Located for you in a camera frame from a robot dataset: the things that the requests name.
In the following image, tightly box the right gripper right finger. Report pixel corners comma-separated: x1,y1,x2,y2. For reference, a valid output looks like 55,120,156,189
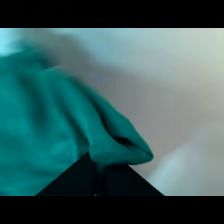
99,163,165,197

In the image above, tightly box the green T-shirt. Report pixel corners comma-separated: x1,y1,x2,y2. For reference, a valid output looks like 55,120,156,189
0,49,155,197

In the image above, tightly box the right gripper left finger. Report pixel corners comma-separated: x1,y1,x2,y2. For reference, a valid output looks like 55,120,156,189
35,151,101,197

